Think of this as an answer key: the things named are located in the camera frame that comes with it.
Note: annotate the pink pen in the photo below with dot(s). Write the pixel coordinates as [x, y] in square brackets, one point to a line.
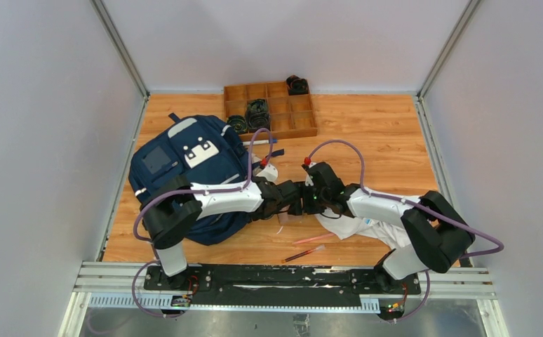
[314, 239]

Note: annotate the navy blue backpack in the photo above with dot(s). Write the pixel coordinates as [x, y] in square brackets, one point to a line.
[204, 150]

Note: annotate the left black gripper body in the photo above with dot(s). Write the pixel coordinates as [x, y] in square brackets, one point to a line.
[295, 195]

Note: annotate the aluminium frame rail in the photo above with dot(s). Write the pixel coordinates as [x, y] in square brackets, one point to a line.
[134, 299]

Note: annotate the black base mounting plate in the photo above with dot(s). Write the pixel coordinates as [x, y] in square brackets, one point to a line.
[279, 285]

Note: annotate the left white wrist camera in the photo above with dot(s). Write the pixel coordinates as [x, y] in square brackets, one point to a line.
[269, 172]

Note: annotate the white blue marker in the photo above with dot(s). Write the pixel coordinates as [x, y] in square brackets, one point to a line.
[259, 142]

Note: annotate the wooden compartment tray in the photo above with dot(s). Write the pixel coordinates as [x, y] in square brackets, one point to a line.
[289, 115]

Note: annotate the red clear-capped pen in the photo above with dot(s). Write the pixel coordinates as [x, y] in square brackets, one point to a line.
[304, 253]

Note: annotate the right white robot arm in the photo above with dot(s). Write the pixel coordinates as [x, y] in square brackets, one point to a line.
[423, 232]

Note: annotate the black rolled belt middle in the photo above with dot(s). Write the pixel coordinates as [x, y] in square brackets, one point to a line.
[257, 115]

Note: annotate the black rolled belt left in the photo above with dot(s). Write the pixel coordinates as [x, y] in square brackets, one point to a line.
[238, 123]

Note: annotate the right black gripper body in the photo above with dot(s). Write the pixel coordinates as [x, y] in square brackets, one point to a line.
[315, 201]

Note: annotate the white cloth garment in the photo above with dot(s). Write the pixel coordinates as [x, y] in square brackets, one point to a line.
[376, 215]

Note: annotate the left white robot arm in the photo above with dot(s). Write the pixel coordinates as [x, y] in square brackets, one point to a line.
[172, 212]

